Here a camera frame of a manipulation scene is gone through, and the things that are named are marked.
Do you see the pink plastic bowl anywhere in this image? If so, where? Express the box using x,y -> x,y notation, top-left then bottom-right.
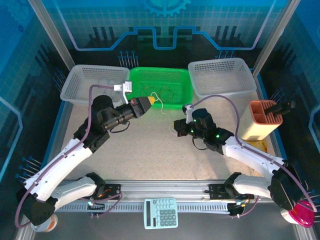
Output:
287,199 -> 316,229

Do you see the yellow foil packet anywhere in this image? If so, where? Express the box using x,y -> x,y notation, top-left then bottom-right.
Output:
245,138 -> 269,154

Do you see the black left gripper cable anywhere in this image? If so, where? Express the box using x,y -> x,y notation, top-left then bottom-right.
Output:
109,120 -> 131,134

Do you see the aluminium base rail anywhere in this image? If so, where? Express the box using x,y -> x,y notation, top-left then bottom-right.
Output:
58,178 -> 276,204

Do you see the white plastic basket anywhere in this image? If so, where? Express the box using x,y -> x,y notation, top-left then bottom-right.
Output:
59,64 -> 131,106
187,57 -> 258,100

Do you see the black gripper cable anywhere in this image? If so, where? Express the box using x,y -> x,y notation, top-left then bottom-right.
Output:
109,120 -> 131,134
191,134 -> 210,152

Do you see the beige pen holder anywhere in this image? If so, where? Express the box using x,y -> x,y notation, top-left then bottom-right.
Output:
239,99 -> 284,143

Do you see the green plastic basket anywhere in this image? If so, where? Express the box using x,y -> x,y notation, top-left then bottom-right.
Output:
122,66 -> 194,111

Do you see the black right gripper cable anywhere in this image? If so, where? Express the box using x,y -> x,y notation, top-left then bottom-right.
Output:
191,134 -> 210,152

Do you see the white cup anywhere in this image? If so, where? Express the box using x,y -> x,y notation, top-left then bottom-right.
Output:
279,208 -> 294,224

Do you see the tape roll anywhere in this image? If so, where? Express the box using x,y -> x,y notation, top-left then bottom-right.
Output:
30,213 -> 59,234

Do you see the white slotted cable duct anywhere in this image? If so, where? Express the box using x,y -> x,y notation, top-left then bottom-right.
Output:
56,201 -> 232,214

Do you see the black marker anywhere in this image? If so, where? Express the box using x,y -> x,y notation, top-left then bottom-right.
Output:
265,99 -> 298,118

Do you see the light blue calculator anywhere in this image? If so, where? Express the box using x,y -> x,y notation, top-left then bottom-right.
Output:
143,197 -> 179,230

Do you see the aluminium frame post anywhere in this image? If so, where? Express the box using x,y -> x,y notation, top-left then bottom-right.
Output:
26,0 -> 76,74
251,0 -> 294,76

